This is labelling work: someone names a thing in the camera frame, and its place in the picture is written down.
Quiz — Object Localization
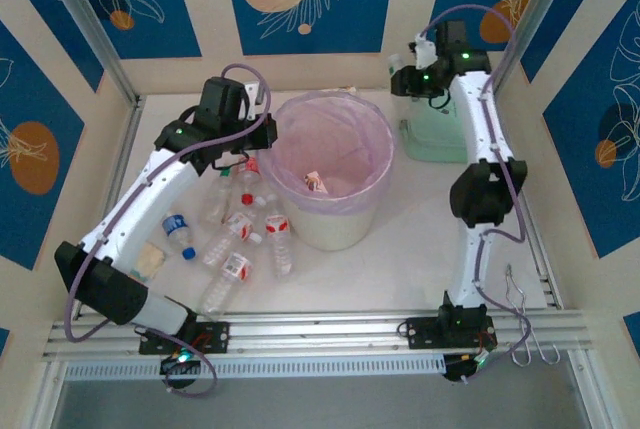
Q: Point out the clear bottle green cap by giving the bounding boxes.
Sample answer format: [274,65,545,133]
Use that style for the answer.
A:
[199,167,236,225]

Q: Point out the red white label bottle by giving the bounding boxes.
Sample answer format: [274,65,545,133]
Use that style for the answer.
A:
[201,212,264,266]
[196,251,254,321]

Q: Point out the blue label water bottle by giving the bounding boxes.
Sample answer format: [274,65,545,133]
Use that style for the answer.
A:
[160,212,197,261]

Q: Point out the red leaf label bottle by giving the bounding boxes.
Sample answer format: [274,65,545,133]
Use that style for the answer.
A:
[263,193,295,281]

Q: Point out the bin with purple plastic liner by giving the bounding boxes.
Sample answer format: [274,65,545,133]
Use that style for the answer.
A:
[257,90,396,215]

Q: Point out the cream waste bin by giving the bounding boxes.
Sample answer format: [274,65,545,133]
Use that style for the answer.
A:
[257,90,396,252]

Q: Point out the clear bottle red cap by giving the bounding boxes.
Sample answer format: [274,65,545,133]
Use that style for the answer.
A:
[233,156,264,206]

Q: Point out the small printed wrapper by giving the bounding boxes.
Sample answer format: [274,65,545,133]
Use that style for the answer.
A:
[303,170,327,194]

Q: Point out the left black controller board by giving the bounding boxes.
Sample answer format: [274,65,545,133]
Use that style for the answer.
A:
[158,348,202,376]

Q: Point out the black controller board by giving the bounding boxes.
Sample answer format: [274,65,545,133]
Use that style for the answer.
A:
[442,351,497,384]
[158,348,202,376]

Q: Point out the right black controller board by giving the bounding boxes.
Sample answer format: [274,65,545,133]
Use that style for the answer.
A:
[442,351,497,384]

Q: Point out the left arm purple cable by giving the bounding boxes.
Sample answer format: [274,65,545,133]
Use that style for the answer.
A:
[64,63,274,398]

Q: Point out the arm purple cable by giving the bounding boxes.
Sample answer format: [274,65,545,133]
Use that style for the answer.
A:
[422,3,532,366]
[64,63,274,398]

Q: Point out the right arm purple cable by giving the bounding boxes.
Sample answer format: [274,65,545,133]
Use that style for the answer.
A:
[422,3,532,366]

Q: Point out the left thin black cable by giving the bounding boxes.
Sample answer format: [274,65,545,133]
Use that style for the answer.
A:
[212,148,251,171]

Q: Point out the left aluminium side rail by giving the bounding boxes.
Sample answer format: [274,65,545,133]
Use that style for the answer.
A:
[97,96,146,318]

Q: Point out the aluminium side rail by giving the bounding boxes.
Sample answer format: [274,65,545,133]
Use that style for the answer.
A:
[519,198,565,310]
[97,96,146,318]

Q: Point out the left aluminium frame post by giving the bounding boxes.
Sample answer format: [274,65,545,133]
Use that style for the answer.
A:
[34,0,144,106]

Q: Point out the bent metal wire hooks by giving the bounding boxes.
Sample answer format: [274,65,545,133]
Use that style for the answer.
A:
[502,262,561,366]

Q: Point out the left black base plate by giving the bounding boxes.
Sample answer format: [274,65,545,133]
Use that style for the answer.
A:
[138,321,231,356]

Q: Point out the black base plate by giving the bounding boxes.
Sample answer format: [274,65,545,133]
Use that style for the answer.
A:
[138,321,231,356]
[399,316,499,350]

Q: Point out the right aluminium side rail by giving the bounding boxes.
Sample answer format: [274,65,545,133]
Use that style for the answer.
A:
[519,198,565,310]

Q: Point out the aluminium mounting rail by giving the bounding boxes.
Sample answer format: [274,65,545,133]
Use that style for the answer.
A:
[42,307,594,361]

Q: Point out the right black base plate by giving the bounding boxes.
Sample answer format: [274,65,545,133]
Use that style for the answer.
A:
[399,316,499,350]

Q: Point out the slotted grey cable duct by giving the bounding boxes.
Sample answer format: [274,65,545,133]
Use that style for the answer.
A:
[62,352,447,383]

